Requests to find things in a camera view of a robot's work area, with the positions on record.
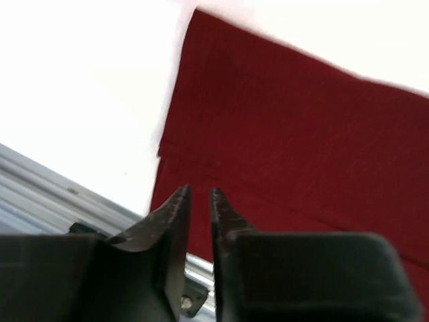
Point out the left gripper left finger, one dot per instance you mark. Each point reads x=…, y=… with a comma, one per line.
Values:
x=137, y=275

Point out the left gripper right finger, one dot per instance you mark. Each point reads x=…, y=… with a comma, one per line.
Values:
x=305, y=276

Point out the maroon t shirt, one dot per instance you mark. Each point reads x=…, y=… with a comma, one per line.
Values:
x=295, y=144

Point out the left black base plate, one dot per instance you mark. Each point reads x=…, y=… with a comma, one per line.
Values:
x=194, y=294

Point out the aluminium rail frame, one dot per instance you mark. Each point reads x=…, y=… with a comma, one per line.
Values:
x=38, y=201

